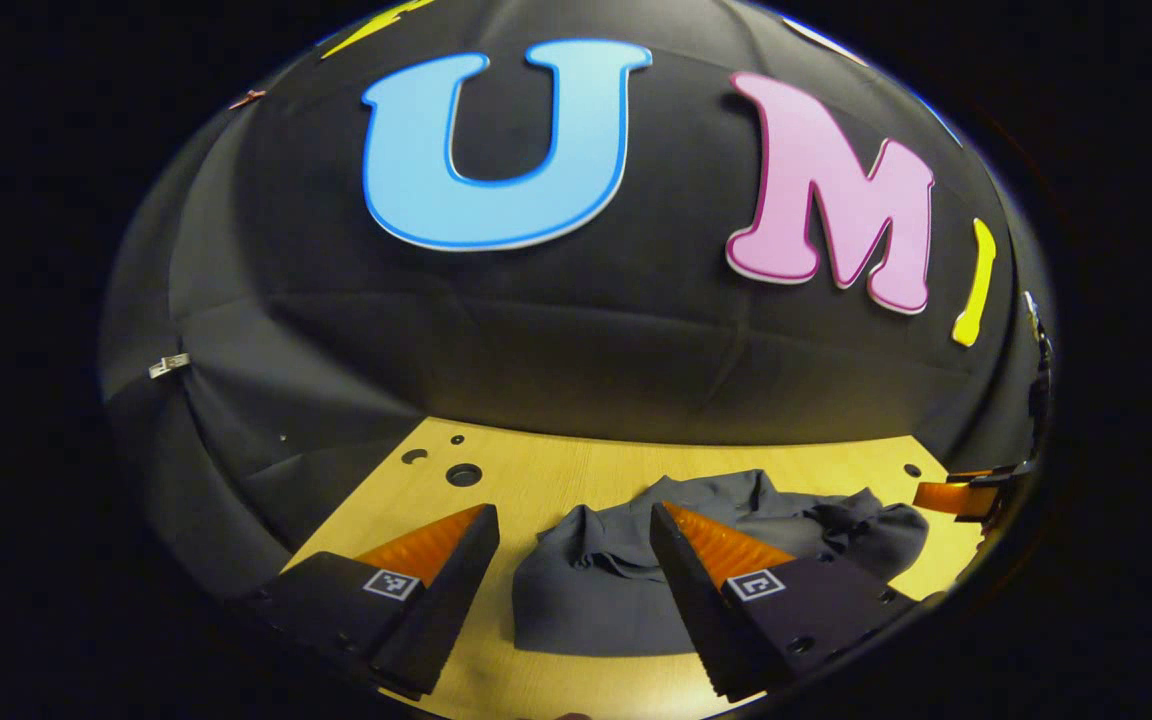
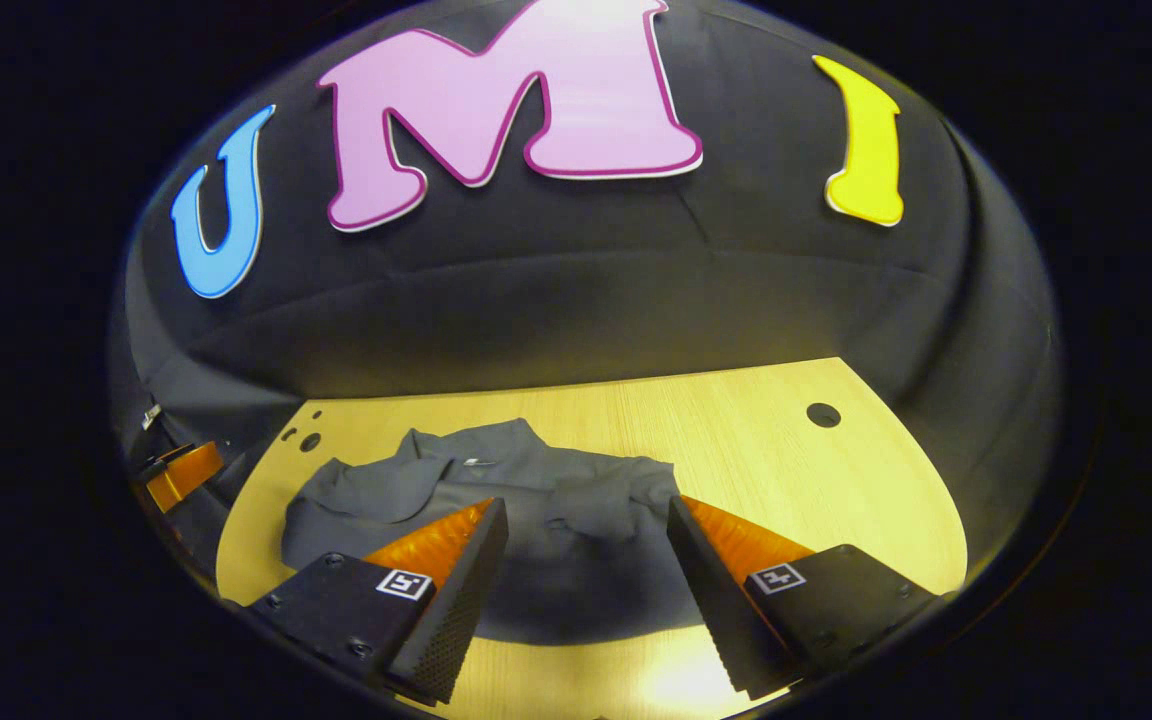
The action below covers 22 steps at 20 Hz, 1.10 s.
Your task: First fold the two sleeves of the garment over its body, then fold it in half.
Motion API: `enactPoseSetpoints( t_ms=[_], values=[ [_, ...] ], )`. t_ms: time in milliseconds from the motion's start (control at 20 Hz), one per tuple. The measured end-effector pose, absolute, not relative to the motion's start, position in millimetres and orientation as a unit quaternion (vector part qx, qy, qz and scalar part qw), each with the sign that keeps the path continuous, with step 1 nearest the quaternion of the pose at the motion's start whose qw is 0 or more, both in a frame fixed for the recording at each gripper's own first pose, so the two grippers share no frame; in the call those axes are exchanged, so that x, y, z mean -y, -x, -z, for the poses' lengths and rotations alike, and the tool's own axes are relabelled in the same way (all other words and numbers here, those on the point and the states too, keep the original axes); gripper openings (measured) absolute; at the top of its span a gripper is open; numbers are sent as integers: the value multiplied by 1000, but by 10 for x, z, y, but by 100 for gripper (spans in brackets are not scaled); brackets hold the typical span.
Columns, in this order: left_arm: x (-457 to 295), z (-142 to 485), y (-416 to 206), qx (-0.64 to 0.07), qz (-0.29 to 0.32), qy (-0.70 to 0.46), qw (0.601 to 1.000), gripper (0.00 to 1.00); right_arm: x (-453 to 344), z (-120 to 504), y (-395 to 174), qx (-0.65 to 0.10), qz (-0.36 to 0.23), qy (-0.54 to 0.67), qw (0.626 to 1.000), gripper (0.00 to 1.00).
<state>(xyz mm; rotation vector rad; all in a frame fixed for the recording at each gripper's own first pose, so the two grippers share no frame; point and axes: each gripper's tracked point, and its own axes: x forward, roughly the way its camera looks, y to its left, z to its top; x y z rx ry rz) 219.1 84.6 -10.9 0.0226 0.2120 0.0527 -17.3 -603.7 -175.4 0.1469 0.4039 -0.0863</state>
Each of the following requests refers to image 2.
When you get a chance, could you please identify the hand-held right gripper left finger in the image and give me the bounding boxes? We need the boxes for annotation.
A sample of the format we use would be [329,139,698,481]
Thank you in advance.
[248,497,510,706]

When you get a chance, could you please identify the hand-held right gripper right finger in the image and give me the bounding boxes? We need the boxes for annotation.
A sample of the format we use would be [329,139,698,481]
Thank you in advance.
[667,495,939,701]

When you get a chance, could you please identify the grey polo shirt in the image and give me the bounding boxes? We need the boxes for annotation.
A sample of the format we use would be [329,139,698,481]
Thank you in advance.
[281,418,712,646]

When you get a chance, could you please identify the black backdrop cloth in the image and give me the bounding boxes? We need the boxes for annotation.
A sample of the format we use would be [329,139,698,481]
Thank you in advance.
[108,0,1067,601]

